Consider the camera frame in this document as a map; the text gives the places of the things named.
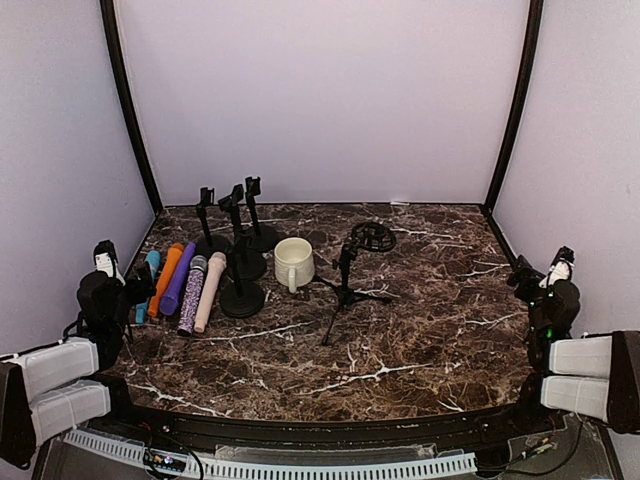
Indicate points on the black stand of pink microphone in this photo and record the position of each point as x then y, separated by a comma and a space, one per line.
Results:
242, 298

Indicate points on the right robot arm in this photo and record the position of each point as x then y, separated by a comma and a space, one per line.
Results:
595, 375

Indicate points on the orange toy microphone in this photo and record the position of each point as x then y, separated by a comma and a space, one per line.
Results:
174, 255

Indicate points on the black corner post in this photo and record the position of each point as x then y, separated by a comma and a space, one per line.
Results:
116, 56
526, 64

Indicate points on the left black corner post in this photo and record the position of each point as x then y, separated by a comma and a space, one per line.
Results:
116, 56

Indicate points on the purple toy microphone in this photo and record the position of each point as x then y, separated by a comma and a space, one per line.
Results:
170, 300

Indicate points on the silver glitter microphone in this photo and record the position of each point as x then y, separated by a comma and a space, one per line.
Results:
191, 297

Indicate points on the pale pink toy microphone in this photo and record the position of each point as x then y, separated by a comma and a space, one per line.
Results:
216, 267

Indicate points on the right black corner post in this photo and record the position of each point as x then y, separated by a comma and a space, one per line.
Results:
526, 64

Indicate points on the blue toy microphone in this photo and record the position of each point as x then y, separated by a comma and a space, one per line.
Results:
153, 260

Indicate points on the black front rail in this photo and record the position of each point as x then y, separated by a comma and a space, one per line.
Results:
484, 428

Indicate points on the cream ceramic mug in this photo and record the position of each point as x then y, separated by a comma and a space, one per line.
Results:
294, 263

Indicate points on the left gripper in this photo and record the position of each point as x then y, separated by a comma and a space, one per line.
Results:
140, 295

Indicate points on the black stand of purple microphone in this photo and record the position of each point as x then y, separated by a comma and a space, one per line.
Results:
251, 264

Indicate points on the white slotted cable duct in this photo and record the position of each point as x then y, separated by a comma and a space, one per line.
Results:
166, 463

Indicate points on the black stand of orange microphone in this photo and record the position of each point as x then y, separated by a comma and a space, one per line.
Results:
263, 238

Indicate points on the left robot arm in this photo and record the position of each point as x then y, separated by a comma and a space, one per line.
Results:
48, 390

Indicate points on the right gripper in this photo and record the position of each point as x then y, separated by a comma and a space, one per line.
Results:
520, 274

